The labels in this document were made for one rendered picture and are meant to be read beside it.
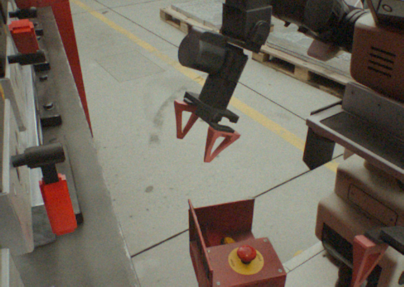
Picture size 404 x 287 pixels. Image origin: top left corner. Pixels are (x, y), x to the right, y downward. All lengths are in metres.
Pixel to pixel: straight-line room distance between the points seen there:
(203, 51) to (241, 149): 1.89
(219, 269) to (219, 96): 0.35
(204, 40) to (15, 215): 0.44
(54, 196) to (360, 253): 0.36
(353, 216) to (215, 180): 1.39
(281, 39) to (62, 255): 3.17
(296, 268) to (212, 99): 0.92
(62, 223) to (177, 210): 1.70
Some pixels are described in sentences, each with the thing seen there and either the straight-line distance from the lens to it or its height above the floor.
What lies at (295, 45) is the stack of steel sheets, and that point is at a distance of 3.57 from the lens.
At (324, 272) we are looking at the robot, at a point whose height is 0.28.
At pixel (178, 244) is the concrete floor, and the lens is 1.91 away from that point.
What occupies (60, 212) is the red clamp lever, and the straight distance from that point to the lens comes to 0.37.
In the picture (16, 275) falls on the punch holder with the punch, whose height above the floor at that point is 1.24.
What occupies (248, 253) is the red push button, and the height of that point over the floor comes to 0.81.
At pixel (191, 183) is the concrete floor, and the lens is 2.23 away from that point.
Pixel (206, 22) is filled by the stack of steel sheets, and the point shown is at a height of 0.18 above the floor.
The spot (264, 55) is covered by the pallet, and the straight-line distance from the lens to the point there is 3.75.
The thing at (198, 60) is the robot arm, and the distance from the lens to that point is 0.65.
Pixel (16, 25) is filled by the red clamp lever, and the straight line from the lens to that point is 0.43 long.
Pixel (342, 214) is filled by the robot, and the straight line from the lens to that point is 0.96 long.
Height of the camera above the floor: 1.43
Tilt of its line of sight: 34 degrees down
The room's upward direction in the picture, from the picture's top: straight up
